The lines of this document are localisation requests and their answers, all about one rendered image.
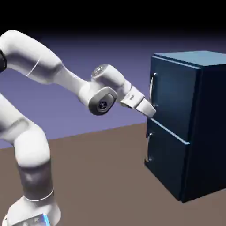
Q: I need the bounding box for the curved silver door handle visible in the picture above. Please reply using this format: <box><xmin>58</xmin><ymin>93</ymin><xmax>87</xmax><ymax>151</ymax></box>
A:
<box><xmin>144</xmin><ymin>132</ymin><xmax>154</xmax><ymax>163</ymax></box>
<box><xmin>149</xmin><ymin>72</ymin><xmax>158</xmax><ymax>109</ymax></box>

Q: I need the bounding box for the dark blue cabinet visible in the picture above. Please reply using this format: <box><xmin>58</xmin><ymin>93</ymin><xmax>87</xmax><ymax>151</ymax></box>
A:
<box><xmin>144</xmin><ymin>50</ymin><xmax>226</xmax><ymax>203</ymax></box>

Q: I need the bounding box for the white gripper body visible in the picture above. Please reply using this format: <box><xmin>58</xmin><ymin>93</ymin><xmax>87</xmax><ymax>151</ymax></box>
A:
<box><xmin>135</xmin><ymin>97</ymin><xmax>157</xmax><ymax>118</ymax></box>

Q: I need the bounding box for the dark blue cabinet door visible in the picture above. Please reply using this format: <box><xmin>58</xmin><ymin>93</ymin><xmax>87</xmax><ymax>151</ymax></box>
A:
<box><xmin>144</xmin><ymin>117</ymin><xmax>190</xmax><ymax>202</ymax></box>
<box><xmin>147</xmin><ymin>56</ymin><xmax>201</xmax><ymax>144</ymax></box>

